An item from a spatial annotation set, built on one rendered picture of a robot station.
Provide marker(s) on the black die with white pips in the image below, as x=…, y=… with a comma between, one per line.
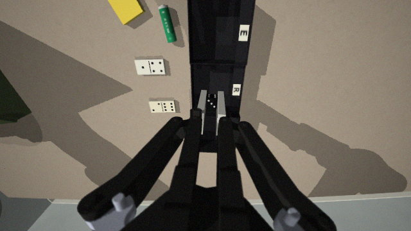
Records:
x=211, y=101

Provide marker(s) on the yellow rectangular block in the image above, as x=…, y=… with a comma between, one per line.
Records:
x=127, y=10

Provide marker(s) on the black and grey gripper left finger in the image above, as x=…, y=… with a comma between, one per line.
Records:
x=111, y=206

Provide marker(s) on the green aa battery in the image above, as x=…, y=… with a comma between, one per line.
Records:
x=167, y=23

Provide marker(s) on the black three-compartment bin rack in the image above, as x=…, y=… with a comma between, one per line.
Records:
x=217, y=63

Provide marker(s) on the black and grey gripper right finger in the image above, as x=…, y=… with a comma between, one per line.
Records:
x=289, y=208

